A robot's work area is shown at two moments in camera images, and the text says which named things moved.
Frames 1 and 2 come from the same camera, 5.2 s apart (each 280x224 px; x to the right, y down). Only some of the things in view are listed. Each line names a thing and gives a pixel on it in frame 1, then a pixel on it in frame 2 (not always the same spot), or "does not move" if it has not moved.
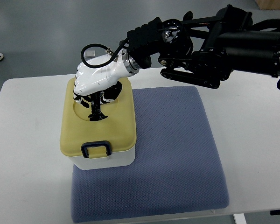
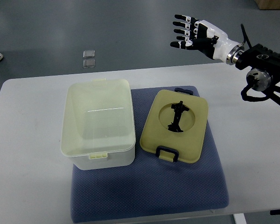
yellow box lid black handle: (114, 134) → (176, 126)
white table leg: (240, 218) does not move
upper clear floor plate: (89, 53) does not move
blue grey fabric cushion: (177, 169) does not move
